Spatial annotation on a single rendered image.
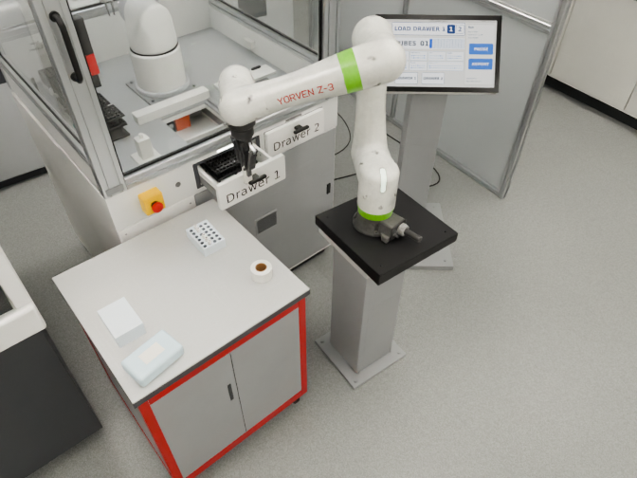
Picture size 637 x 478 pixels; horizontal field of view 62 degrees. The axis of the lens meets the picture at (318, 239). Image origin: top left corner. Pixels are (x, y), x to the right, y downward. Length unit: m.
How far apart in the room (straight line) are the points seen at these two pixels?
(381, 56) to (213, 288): 0.87
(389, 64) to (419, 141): 1.12
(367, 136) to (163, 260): 0.80
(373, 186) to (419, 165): 0.98
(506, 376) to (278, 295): 1.24
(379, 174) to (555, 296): 1.49
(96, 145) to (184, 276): 0.49
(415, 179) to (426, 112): 0.39
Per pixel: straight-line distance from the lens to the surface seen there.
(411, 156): 2.62
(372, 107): 1.75
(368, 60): 1.49
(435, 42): 2.36
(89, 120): 1.71
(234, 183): 1.88
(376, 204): 1.74
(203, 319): 1.67
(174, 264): 1.84
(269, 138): 2.09
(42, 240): 3.29
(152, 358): 1.58
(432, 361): 2.51
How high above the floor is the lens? 2.08
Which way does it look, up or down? 45 degrees down
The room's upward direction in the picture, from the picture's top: straight up
